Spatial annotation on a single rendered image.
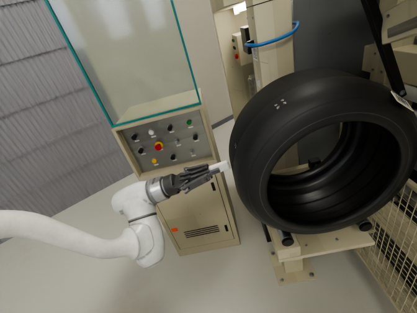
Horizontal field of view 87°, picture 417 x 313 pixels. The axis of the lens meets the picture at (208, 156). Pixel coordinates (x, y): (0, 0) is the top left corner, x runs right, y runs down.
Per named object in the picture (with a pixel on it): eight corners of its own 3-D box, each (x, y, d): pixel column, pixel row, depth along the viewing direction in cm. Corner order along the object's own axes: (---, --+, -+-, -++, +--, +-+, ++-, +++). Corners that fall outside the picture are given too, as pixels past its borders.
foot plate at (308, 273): (268, 251, 176) (267, 249, 175) (301, 244, 173) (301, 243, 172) (278, 285, 153) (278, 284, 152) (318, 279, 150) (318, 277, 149)
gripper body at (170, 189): (159, 186, 73) (184, 177, 71) (162, 171, 80) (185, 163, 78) (170, 202, 76) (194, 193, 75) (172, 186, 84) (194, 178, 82)
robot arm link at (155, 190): (148, 174, 81) (162, 169, 80) (160, 192, 85) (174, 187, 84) (143, 190, 73) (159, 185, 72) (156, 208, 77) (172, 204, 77)
